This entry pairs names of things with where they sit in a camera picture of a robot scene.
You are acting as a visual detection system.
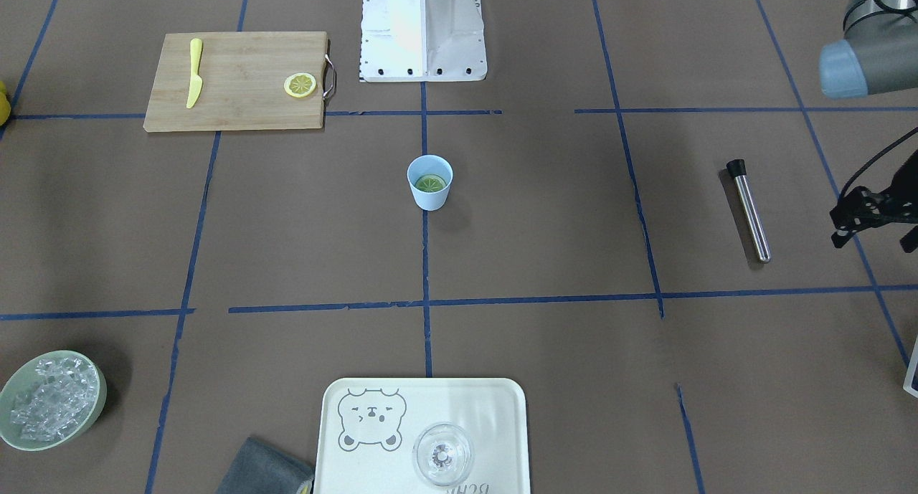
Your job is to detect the yellow plastic knife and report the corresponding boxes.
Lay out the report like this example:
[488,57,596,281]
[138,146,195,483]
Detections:
[186,39,203,109]

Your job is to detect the yellow whole lemon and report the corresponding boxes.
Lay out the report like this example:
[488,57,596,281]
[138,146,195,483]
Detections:
[0,80,12,127]

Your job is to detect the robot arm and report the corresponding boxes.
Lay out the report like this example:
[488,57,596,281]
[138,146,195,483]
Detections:
[819,0,917,253]

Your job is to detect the green bowl of ice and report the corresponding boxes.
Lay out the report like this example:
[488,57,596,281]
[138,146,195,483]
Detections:
[1,350,108,452]

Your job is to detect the lemon slice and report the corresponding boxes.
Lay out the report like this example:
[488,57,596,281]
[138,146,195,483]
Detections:
[284,72,318,98]
[413,174,448,194]

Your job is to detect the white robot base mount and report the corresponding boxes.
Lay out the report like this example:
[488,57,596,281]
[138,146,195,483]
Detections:
[359,0,488,82]

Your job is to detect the wooden cutting board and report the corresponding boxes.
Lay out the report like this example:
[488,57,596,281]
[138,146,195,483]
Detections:
[143,32,334,133]

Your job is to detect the light blue cup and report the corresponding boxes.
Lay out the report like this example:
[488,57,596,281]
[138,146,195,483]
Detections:
[406,155,455,211]

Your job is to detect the clear wine glass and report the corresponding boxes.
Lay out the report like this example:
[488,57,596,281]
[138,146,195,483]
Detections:
[413,422,473,488]

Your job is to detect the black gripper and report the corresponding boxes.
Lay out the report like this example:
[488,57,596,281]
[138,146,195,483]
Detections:
[830,164,917,253]

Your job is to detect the cream bear tray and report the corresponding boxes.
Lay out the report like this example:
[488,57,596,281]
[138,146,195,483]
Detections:
[313,379,531,493]

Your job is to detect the steel muddler black tip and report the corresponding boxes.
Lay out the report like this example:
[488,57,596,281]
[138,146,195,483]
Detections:
[726,158,772,265]

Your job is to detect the grey folded cloth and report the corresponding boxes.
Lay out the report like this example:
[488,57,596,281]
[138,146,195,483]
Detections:
[216,437,315,493]

